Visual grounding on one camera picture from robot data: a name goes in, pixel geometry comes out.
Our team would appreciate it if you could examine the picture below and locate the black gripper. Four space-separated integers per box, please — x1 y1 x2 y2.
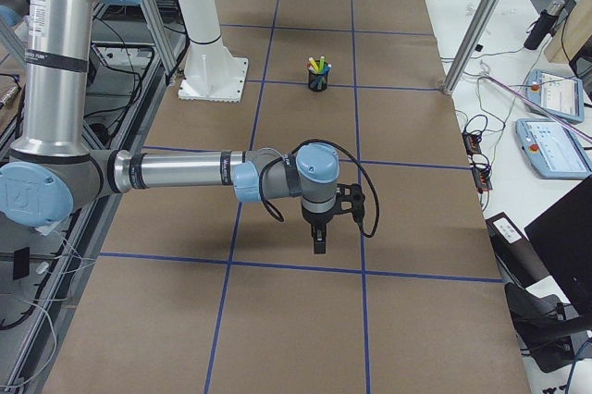
301 202 334 254

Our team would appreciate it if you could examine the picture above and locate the green marker pen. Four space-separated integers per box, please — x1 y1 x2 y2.
316 55 327 74

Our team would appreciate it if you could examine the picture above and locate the yellow marker pen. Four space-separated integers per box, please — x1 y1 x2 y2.
308 57 322 75

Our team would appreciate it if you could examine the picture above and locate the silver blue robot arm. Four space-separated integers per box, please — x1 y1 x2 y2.
1 0 340 253

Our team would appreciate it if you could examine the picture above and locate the brown paper table cover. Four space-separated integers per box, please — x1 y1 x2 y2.
43 0 529 393

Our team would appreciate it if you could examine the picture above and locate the black mesh pen cup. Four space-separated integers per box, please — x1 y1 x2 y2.
307 62 333 93

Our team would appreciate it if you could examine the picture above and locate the orange black connector box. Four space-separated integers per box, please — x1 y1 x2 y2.
462 131 482 155

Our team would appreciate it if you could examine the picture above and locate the white pillar with base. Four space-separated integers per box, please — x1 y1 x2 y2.
179 0 249 103

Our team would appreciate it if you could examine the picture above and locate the black monitor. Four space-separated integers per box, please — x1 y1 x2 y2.
525 178 591 314

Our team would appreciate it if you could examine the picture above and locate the near teach pendant tablet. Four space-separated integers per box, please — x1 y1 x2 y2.
514 118 591 179

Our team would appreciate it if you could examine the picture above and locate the teach pendant tablet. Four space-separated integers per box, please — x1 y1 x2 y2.
514 118 591 179
524 68 585 124

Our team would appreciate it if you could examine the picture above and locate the far teach pendant tablet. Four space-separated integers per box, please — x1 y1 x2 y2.
524 68 585 124

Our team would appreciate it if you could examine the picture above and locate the black water bottle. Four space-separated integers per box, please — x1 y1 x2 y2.
524 0 565 50

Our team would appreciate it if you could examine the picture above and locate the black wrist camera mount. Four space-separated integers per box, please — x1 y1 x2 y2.
332 183 365 224

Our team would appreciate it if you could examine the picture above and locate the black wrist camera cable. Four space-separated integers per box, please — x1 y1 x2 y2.
258 138 381 239

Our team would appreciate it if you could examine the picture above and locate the aluminium frame post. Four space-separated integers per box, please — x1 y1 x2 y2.
441 0 499 95

